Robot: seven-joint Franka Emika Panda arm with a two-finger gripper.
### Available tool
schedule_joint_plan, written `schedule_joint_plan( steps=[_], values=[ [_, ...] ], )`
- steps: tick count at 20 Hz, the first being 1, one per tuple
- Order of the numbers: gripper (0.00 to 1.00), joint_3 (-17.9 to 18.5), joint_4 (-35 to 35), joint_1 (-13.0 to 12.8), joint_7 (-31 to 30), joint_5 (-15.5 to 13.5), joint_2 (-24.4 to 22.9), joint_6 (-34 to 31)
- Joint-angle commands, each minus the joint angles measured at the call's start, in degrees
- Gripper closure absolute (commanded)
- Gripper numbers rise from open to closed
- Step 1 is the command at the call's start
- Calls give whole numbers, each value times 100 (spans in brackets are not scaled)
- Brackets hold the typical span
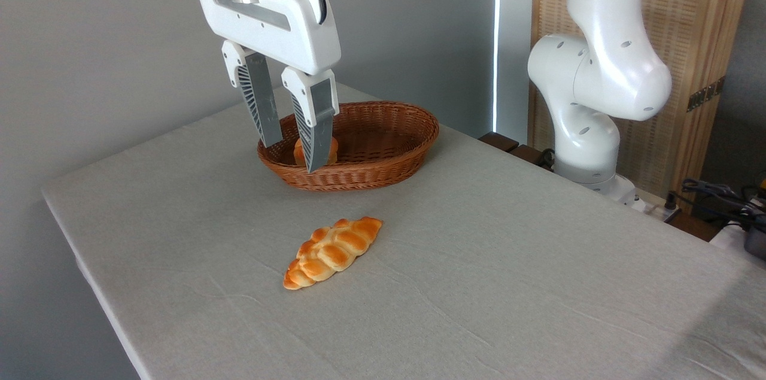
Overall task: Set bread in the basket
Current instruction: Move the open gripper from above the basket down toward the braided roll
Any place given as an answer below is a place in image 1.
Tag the wooden rattan folding screen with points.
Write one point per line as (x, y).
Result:
(688, 39)

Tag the small round bread roll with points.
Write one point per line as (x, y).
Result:
(299, 154)

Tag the dark brown wooden board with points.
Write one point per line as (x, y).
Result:
(508, 143)

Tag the dark metal screen hinge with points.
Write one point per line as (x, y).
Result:
(706, 94)

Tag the white power strip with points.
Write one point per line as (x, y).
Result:
(652, 206)

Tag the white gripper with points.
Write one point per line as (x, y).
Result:
(281, 27)

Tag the braided golden bread loaf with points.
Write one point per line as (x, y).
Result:
(332, 251)

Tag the grey linen tablecloth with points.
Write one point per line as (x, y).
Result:
(479, 284)

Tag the brown oval wicker basket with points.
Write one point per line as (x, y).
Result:
(383, 146)

